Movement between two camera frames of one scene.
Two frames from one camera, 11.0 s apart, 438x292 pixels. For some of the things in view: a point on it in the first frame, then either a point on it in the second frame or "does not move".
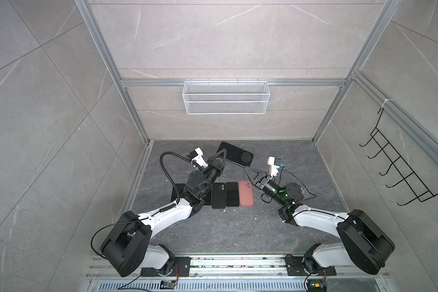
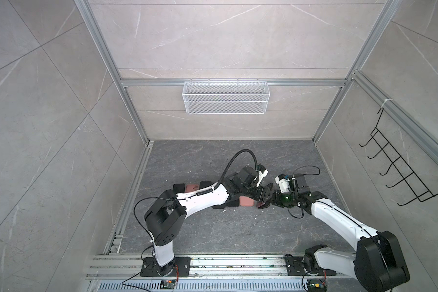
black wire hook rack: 420,188 does not move
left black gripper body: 208,176 to 260,193
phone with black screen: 179,187 does not move
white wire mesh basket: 225,98 does not move
